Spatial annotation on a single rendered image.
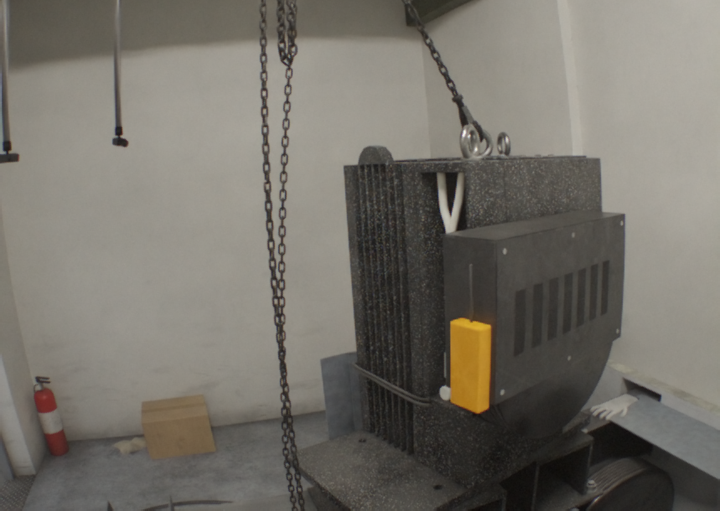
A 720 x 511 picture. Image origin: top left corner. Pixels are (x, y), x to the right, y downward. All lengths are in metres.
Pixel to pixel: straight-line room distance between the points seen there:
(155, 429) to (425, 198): 2.46
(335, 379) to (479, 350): 0.82
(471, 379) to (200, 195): 2.54
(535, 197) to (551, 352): 0.33
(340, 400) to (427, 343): 0.58
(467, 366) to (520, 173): 0.41
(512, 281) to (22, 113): 3.03
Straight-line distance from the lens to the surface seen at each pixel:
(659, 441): 1.93
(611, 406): 2.13
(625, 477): 1.80
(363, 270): 1.35
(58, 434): 3.57
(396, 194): 1.19
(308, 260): 3.40
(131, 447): 3.48
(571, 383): 1.18
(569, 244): 1.05
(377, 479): 1.30
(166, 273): 3.32
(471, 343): 0.92
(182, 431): 3.26
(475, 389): 0.95
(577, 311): 1.11
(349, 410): 1.74
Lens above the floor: 1.63
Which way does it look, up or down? 9 degrees down
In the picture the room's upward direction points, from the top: 4 degrees counter-clockwise
